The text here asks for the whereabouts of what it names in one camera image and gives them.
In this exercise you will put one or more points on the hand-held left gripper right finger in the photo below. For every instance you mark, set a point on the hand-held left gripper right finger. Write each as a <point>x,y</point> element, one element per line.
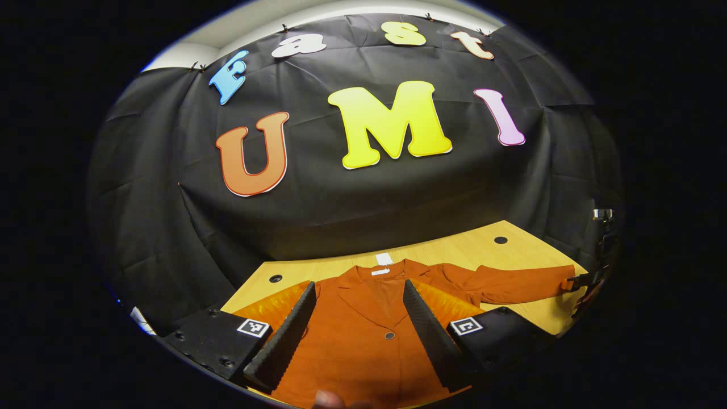
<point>429,335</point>

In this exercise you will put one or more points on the white paper garment tag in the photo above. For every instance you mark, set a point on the white paper garment tag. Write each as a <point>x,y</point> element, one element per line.
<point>384,259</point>

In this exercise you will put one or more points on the black backdrop cloth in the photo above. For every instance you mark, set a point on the black backdrop cloth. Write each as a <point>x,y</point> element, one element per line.
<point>341,210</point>

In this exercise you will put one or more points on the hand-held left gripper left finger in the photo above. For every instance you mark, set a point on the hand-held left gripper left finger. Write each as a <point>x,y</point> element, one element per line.
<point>289,335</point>

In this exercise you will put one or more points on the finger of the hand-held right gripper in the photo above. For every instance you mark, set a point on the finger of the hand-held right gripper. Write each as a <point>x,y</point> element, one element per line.
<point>582,279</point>

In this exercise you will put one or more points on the rust orange knit garment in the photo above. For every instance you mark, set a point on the rust orange knit garment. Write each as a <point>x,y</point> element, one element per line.
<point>363,335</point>

